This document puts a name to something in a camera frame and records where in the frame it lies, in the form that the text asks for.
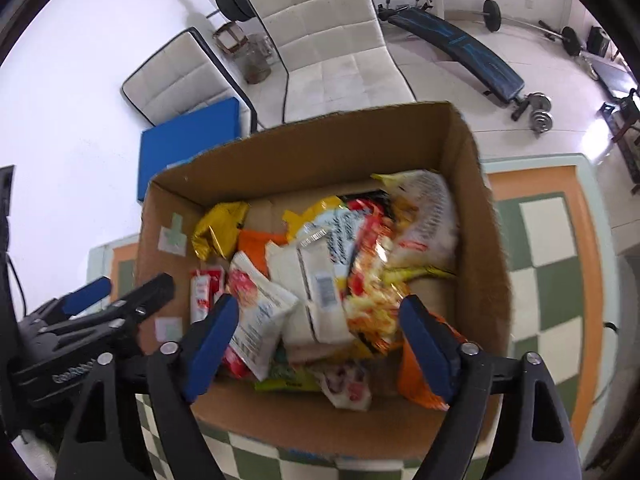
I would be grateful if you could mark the small orange packet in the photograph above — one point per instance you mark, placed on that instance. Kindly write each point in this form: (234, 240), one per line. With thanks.
(252, 247)

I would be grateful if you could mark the white padded chair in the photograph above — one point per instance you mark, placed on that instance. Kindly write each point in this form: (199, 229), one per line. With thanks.
(170, 75)
(330, 60)

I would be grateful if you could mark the black speaker box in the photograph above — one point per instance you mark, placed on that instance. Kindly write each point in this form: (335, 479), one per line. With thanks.
(597, 41)

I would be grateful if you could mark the small wooden frame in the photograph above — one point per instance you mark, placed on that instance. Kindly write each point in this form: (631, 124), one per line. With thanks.
(227, 37)

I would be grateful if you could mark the orange snack packet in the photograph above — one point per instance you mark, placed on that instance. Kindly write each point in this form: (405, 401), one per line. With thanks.
(415, 385)

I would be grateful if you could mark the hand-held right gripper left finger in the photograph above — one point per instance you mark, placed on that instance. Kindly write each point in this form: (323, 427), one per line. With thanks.
(210, 350)

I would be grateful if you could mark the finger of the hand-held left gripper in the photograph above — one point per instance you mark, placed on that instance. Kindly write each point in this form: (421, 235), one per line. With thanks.
(145, 295)
(87, 292)

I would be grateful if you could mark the yellow white snack packet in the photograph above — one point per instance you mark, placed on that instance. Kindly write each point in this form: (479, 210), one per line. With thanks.
(335, 225)

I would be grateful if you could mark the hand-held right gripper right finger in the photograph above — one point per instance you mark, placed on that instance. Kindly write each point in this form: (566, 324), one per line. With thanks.
(425, 350)

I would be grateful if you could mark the red yellow noodle packet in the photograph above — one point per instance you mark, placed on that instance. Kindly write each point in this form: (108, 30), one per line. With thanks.
(372, 280)

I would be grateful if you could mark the black monitor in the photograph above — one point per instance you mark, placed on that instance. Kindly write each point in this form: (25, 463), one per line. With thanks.
(6, 195)

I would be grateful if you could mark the white packet red print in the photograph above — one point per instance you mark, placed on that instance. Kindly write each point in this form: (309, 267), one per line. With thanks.
(260, 310)

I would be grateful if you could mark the metal dumbbell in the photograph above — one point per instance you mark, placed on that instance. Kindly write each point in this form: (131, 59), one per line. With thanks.
(544, 122)
(535, 102)

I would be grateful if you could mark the cardboard box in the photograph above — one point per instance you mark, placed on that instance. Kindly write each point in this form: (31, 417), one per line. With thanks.
(325, 150)

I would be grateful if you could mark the white pink packet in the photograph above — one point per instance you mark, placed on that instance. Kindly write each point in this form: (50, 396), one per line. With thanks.
(350, 385)

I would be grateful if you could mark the large white yellow packet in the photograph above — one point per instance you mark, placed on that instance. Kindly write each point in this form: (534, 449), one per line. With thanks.
(430, 220)

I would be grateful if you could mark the gold snack packet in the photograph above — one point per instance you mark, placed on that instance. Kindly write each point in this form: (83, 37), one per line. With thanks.
(215, 230)

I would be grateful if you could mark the black exercise machine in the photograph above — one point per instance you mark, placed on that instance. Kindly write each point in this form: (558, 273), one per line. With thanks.
(617, 80)

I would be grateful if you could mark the clear plastic jar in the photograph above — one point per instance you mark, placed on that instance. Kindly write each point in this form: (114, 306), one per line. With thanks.
(257, 60)

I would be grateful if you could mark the blue black weight bench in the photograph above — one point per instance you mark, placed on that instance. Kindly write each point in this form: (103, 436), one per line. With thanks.
(450, 40)

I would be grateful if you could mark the red white small carton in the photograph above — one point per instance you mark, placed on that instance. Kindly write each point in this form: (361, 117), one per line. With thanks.
(205, 290)

